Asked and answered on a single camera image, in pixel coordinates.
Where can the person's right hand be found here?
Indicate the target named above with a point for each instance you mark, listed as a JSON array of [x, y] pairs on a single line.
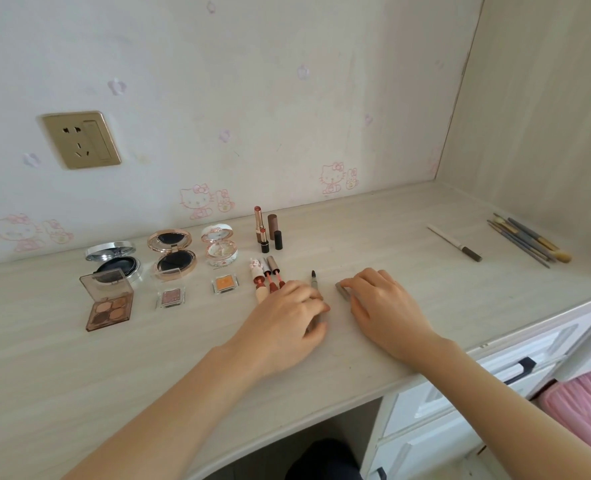
[[390, 319]]

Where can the person's left hand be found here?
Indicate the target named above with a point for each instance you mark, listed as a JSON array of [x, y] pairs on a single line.
[[280, 329]]

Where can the person's right thumb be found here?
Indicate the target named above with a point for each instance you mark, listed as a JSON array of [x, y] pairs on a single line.
[[359, 312]]

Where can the person's left thumb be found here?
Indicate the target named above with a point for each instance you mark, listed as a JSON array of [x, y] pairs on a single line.
[[319, 324]]

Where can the small grey cap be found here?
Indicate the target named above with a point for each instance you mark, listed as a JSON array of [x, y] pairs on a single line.
[[342, 290]]

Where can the black-tipped lip pencil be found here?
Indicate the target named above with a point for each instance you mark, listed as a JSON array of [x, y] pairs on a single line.
[[315, 282]]

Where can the person's left forearm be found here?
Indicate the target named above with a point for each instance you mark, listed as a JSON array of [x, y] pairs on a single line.
[[175, 414]]

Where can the person's right forearm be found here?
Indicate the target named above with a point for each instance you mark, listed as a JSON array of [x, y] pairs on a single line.
[[505, 409]]

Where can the red lip glaze tube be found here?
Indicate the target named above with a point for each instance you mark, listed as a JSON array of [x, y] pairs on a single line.
[[276, 272], [268, 274]]

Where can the black lipstick tube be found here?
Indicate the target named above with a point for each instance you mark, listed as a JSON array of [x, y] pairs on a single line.
[[278, 240]]

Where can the small orange eyeshadow pot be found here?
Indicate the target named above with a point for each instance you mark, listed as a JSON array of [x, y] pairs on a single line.
[[225, 284]]

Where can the brown lipstick cap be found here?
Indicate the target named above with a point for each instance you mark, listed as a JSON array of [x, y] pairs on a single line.
[[272, 226]]

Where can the gold lipstick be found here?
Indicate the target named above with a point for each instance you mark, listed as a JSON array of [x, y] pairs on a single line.
[[260, 229]]

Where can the white eyebrow pencil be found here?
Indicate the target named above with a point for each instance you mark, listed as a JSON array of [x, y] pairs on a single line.
[[453, 241]]

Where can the white floral blush compact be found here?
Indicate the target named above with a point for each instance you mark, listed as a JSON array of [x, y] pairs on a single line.
[[219, 247]]

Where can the person's black trousers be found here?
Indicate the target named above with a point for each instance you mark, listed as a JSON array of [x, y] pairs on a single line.
[[323, 462]]

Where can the white drawer cabinet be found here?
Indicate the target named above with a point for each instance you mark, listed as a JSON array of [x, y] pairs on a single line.
[[445, 424]]

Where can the small pink eyeshadow pot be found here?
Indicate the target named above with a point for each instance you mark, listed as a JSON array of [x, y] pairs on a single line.
[[170, 297]]

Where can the rose gold powder compact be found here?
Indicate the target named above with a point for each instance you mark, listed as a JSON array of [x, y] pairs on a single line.
[[174, 259]]

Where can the gold ferrule makeup brush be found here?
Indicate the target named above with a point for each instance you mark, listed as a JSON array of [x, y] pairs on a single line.
[[540, 240]]

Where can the brown eyeshadow palette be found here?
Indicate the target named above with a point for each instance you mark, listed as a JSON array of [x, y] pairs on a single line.
[[109, 307]]

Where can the silver cushion compact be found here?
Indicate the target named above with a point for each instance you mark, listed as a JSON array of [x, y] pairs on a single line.
[[115, 264]]

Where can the pink quilted cushion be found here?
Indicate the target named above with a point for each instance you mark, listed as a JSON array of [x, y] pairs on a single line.
[[585, 409]]

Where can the gold wall socket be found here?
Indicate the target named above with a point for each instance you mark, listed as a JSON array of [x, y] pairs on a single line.
[[81, 140]]

